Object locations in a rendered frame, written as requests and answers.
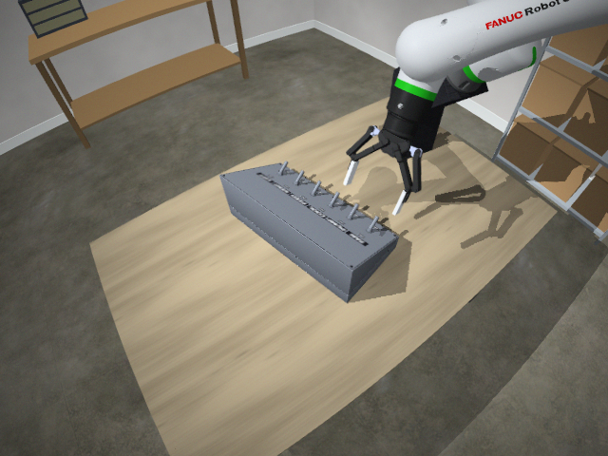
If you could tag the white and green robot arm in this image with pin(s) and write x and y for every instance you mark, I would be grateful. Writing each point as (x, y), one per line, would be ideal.
(434, 48)

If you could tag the grey switch console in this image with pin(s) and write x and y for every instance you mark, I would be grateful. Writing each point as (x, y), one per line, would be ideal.
(317, 231)

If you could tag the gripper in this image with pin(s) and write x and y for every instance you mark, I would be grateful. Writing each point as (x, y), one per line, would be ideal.
(396, 147)

